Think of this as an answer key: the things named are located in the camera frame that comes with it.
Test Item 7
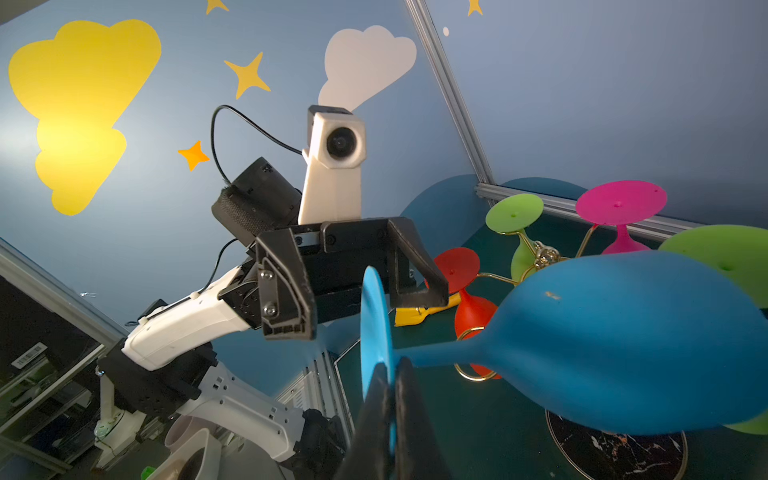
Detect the green wine glass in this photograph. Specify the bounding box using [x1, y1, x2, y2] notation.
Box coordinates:
[643, 225, 767, 430]
[485, 194, 544, 282]

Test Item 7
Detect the green wine glass right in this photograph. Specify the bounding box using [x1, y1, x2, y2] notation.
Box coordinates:
[643, 225, 767, 430]

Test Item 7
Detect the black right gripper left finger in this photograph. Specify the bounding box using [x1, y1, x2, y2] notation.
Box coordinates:
[335, 363, 395, 480]

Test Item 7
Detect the pink wine glass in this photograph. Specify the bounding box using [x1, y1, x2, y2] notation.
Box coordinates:
[575, 180, 667, 255]

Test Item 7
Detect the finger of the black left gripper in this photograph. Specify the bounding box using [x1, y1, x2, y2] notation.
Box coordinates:
[387, 217, 449, 308]
[255, 229, 317, 341]

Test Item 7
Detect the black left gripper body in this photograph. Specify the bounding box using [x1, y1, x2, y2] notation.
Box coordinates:
[218, 218, 389, 324]

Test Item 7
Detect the blue wine glass front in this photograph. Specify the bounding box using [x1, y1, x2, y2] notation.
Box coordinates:
[360, 250, 767, 435]

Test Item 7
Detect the aluminium left frame post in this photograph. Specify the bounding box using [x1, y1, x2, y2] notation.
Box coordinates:
[405, 0, 496, 185]

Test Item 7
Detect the green wine glass left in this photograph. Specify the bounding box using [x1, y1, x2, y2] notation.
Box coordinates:
[485, 194, 544, 282]

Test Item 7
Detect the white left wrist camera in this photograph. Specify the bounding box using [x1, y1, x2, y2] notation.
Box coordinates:
[298, 105, 367, 225]

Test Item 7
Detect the yellow plastic scoop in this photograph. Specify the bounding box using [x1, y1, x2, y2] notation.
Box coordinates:
[394, 293, 461, 327]

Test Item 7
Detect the red wine glass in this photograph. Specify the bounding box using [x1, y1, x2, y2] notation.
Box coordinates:
[428, 247, 502, 379]

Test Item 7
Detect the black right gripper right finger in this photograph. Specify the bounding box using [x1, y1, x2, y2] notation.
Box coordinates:
[394, 357, 453, 480]

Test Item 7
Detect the aluminium back frame rail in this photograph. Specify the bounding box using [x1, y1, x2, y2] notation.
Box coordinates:
[476, 182, 703, 241]

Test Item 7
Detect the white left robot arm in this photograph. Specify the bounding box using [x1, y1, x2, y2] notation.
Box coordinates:
[98, 158, 450, 479]

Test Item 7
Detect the gold wire wine glass rack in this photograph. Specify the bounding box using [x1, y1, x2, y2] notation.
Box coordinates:
[450, 263, 688, 479]

